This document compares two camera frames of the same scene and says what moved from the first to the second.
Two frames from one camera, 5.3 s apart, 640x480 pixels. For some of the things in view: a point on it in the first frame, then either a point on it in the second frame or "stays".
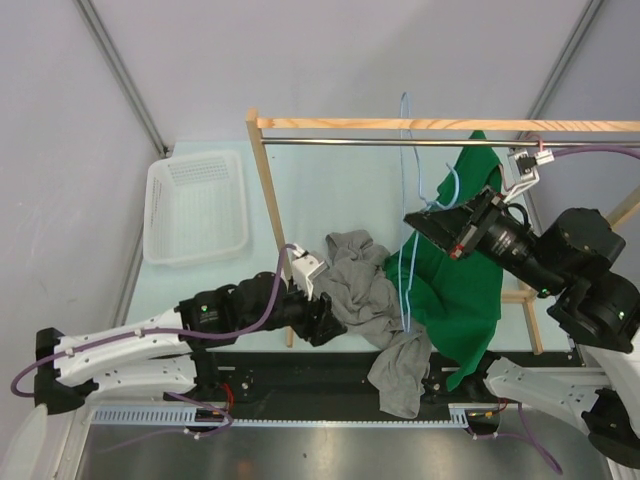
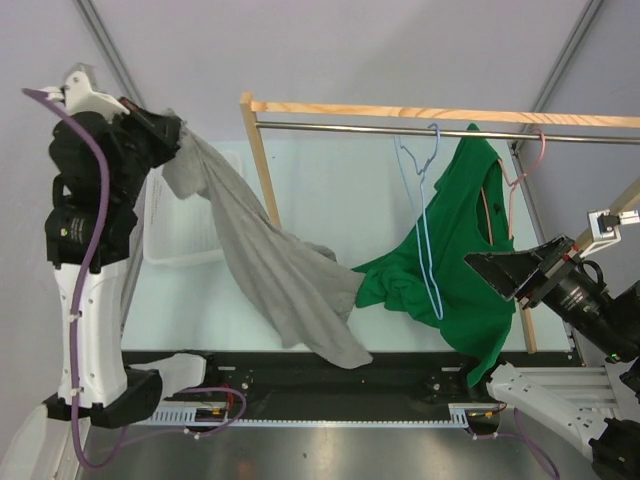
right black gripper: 445,226 to 506,272
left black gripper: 318,324 to 161,128
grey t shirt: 368,304 to 316,299
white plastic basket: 194,207 stays
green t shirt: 454,300 stays
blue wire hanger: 428,205 to 415,184
